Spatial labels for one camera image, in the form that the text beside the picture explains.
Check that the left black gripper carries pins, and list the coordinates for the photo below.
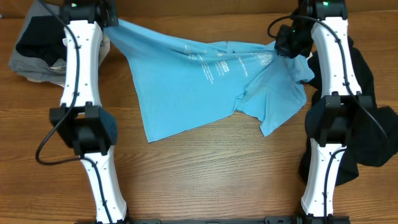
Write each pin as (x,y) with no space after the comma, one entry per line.
(112,17)

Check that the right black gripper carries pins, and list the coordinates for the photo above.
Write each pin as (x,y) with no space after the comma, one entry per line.
(284,49)

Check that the light blue printed t-shirt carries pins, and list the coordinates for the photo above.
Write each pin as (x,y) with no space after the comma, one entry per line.
(182,84)

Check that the black garment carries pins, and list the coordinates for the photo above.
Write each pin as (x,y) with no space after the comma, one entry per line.
(367,147)

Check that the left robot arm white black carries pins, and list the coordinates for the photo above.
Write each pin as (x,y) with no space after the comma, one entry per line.
(80,120)

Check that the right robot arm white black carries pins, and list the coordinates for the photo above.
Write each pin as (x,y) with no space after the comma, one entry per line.
(331,121)

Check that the folded grey garment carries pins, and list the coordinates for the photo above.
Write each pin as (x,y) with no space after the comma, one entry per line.
(36,69)

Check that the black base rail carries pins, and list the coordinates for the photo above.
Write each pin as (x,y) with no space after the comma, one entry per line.
(217,221)

